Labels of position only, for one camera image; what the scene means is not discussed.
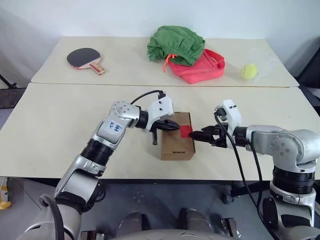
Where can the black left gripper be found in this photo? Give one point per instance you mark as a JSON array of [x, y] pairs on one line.
[[154, 136]]

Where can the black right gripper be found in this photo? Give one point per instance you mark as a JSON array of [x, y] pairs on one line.
[[220, 141]]

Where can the brown cardboard box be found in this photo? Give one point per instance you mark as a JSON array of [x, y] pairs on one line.
[[175, 147]]

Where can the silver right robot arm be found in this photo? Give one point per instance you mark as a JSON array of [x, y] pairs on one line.
[[287, 145]]

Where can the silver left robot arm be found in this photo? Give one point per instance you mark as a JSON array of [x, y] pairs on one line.
[[107, 132]]

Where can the red tape patch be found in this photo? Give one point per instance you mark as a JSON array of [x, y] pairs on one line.
[[185, 132]]

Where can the red fabric bag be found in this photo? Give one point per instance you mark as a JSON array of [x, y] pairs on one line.
[[200, 71]]

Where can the black table leg with caster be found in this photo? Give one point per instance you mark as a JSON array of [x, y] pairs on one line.
[[250, 191], [102, 190]]

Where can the yellow tennis ball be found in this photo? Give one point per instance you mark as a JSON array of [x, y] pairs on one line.
[[249, 71]]

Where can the dark grey rounded shape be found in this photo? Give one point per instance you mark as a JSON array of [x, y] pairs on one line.
[[133, 222], [195, 220]]

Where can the clear plastic bag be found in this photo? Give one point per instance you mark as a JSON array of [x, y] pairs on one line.
[[267, 62]]

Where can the grey curved robot torso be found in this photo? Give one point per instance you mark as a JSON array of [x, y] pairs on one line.
[[187, 235]]

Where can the black table tennis paddle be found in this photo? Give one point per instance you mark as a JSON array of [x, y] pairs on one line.
[[82, 57]]

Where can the black stand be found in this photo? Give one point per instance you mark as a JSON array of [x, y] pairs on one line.
[[10, 96]]

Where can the yellow plastic object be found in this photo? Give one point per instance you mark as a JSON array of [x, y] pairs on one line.
[[3, 203]]

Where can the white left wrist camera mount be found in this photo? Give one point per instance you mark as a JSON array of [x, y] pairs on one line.
[[161, 110]]

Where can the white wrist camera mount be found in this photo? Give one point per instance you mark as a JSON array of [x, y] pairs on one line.
[[161, 110], [233, 117]]

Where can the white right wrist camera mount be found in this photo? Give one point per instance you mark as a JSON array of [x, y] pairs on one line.
[[233, 117]]

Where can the brown metal bracket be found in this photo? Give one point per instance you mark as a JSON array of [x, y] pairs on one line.
[[228, 227]]

